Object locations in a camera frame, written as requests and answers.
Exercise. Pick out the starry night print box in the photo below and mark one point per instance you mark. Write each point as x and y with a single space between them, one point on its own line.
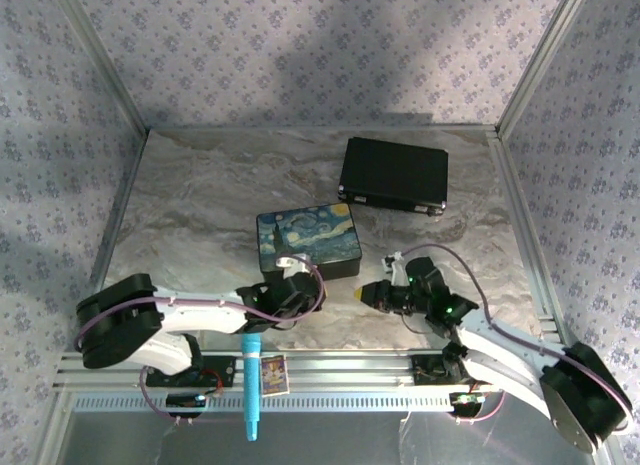
307 235

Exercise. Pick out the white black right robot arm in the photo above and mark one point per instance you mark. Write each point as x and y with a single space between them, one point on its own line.
510 357

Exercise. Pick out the aluminium frame post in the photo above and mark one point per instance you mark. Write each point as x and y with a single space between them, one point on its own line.
102 60
542 55

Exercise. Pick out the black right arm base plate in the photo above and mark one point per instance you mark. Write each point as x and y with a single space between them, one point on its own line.
430 369

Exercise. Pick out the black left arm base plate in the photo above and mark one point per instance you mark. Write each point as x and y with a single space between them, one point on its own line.
220 367

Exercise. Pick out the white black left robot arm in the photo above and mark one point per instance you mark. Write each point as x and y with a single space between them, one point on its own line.
200 317

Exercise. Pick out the aluminium table edge rail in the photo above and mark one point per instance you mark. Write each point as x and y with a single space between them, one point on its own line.
525 225
120 210

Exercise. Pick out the black hard case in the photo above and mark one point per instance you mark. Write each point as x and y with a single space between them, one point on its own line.
392 172

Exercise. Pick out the cyan blue pen tool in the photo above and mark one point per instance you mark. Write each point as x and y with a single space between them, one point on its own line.
251 380

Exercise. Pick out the small colourful card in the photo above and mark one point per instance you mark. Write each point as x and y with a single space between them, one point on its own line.
275 376

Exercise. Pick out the small black electronics board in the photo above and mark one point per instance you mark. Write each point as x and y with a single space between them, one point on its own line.
466 403
185 400

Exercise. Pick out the aluminium mounting rail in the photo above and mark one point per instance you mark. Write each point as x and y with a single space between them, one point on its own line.
345 370

